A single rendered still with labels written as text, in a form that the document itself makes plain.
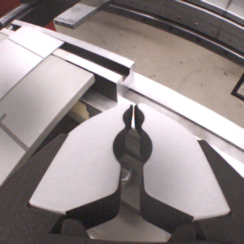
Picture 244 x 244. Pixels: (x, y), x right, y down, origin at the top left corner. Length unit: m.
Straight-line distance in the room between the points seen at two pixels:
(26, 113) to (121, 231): 0.17
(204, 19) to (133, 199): 0.31
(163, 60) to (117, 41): 0.45
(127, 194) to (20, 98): 0.15
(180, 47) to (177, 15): 1.44
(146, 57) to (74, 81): 1.51
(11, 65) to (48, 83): 0.06
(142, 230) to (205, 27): 0.34
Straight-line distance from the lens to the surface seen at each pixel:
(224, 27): 0.37
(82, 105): 0.21
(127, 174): 0.21
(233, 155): 0.20
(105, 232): 0.26
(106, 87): 0.18
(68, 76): 0.18
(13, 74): 0.21
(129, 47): 1.76
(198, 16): 0.38
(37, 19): 0.77
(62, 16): 0.26
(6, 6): 1.18
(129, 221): 0.25
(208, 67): 1.74
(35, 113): 0.17
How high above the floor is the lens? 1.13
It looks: 61 degrees down
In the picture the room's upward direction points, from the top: 3 degrees counter-clockwise
